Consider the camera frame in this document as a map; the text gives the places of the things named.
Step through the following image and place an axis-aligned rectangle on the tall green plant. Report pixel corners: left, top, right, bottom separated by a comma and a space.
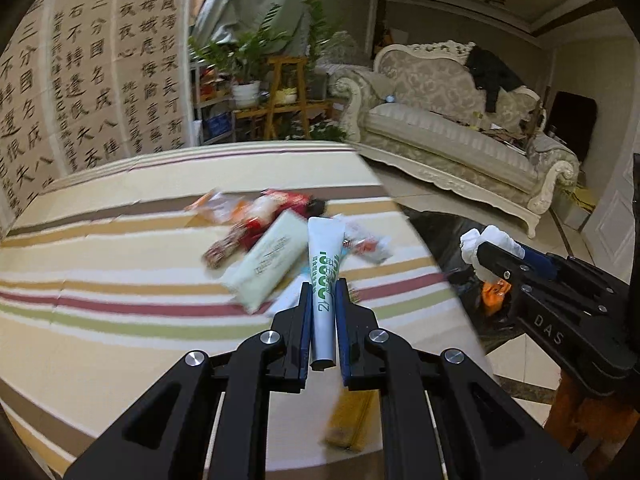
300, 0, 347, 63

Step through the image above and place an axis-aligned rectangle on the metal shelf rack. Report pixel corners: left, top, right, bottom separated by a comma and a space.
190, 60, 238, 146

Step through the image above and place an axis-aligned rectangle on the small clear colourful wrapper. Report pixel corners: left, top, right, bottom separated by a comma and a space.
342, 215, 391, 265

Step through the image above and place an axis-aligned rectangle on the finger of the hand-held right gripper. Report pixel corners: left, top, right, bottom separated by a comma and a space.
519, 245, 601, 285
475, 241, 551, 295

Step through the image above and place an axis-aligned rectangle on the yellow packet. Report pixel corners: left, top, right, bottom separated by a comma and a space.
324, 387, 381, 453

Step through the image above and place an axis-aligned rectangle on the white green toothpaste tube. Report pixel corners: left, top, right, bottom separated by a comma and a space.
306, 216, 347, 372

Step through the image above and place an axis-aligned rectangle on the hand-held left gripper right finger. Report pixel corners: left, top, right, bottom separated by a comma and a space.
334, 279, 588, 480

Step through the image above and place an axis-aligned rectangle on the potted plant in white pot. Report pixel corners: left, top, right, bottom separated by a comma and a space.
190, 2, 301, 109

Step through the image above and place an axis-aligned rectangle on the orange white translucent wrapper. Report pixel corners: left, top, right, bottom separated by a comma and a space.
185, 190, 251, 224

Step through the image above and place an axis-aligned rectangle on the blue plastic crate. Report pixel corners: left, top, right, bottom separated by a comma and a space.
202, 114, 235, 136

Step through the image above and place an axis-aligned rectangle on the brown paper clutter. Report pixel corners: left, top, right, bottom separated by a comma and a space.
470, 87, 547, 152

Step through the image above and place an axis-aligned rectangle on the black panel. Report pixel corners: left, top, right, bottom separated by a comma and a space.
552, 91, 598, 161

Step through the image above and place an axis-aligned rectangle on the pale green wipes packet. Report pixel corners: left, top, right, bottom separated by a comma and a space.
222, 210, 308, 313

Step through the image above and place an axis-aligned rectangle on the cardboard box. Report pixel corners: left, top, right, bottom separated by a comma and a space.
550, 185, 598, 231

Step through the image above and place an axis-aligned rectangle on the white tissue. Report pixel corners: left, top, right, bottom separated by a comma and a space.
460, 226, 526, 281

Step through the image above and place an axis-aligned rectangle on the orange plastic wrapper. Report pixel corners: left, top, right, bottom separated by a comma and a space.
481, 280, 512, 317

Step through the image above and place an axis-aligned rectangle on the dark red wrapper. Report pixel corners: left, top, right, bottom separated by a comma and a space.
202, 222, 261, 272

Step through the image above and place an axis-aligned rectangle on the wooden plant stand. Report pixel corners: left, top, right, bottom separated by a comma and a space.
235, 55, 333, 141

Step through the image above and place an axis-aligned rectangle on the striped tablecloth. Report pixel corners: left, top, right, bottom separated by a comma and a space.
0, 141, 493, 478

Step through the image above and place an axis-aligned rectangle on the white door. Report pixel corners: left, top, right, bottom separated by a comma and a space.
582, 150, 640, 281

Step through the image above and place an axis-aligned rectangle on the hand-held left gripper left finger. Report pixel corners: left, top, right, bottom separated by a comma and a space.
62, 282, 313, 480

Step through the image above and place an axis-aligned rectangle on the black trash bag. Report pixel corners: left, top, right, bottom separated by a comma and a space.
400, 205, 531, 351

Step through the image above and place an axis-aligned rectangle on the calligraphy paper sheet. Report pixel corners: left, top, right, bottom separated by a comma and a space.
0, 0, 61, 233
47, 0, 126, 176
116, 0, 193, 156

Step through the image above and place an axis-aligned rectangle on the red bottle with black cap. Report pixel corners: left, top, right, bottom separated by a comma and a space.
260, 189, 328, 218

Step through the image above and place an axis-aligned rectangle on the ornate cream sofa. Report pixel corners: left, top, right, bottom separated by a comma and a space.
327, 40, 581, 240

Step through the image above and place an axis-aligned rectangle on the black clothing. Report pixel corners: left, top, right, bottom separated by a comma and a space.
465, 46, 526, 113

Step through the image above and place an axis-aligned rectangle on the person's right forearm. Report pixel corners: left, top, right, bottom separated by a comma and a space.
544, 370, 603, 457

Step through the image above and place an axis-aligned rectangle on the low green floor plant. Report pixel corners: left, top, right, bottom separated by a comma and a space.
305, 122, 348, 143

